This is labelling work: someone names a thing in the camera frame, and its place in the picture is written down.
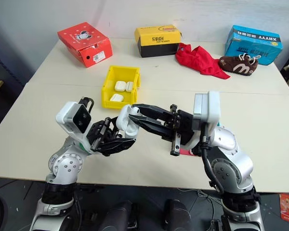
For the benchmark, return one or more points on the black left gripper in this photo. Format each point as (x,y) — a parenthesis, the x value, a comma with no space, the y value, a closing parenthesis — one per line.
(98,132)

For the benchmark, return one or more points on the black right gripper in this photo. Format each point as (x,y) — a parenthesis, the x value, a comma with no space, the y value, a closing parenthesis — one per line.
(183,127)

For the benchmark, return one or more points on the white earbuds case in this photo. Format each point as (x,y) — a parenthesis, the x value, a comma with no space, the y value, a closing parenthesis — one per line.
(122,118)
(115,97)
(129,86)
(120,86)

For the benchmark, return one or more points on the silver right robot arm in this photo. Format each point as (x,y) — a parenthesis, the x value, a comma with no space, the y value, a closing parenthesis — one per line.
(233,166)

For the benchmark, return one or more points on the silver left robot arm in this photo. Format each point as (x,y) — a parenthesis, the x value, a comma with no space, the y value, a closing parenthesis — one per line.
(65,166)

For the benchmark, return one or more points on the closed white earbuds case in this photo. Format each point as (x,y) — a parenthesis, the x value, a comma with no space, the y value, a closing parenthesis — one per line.
(115,97)
(129,86)
(120,86)

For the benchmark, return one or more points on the yellow plastic bin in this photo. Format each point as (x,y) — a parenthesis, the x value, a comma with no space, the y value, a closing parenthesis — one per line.
(120,72)

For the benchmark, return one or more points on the red flat card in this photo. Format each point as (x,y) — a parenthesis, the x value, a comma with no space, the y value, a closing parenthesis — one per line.
(186,152)

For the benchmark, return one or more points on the red cloth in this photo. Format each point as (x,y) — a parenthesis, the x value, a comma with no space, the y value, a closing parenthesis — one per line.
(202,60)

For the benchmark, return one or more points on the yellow and black shoebox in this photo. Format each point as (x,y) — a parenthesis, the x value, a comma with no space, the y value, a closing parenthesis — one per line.
(156,41)

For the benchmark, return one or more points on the dark rounded shape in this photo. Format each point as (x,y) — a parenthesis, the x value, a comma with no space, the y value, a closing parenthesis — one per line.
(119,216)
(177,215)

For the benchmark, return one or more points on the brown sneaker with white laces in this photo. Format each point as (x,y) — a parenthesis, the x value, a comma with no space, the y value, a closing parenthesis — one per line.
(238,66)

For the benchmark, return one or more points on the red cardboard shoebox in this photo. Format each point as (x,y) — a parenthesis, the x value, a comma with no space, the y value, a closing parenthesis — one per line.
(83,41)

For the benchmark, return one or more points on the blue cardboard shoebox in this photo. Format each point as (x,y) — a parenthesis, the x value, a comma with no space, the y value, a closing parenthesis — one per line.
(253,45)

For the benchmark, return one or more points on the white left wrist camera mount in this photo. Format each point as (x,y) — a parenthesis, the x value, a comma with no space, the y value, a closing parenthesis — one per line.
(65,115)

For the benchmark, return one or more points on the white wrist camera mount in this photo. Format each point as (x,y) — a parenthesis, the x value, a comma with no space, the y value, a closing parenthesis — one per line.
(213,110)
(65,115)

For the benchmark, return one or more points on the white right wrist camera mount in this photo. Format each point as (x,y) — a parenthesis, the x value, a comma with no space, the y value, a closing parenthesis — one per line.
(213,110)

